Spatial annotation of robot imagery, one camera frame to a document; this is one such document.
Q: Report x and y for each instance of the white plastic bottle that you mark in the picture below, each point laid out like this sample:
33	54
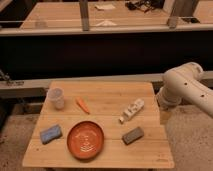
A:
131	110

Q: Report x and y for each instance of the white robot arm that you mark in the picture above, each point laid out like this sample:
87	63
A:
183	82

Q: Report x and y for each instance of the orange ceramic bowl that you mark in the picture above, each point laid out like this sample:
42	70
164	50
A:
85	140

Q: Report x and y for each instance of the orange carrot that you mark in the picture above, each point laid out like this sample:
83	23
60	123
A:
80	102

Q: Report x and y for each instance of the translucent plastic cup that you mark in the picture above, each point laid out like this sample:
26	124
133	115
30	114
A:
55	96

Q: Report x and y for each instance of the grey sponge block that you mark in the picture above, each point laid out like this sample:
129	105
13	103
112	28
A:
133	135

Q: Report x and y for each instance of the folded white paper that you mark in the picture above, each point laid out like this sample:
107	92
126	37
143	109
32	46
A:
106	23

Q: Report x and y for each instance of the blue sponge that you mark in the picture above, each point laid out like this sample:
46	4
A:
50	134

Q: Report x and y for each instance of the white paper sheet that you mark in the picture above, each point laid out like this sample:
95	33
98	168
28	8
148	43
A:
105	7

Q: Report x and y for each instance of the grey metal post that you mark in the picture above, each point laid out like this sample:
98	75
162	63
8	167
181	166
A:
84	15

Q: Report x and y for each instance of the grey metal bracket right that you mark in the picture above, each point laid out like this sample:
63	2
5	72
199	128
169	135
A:
182	9

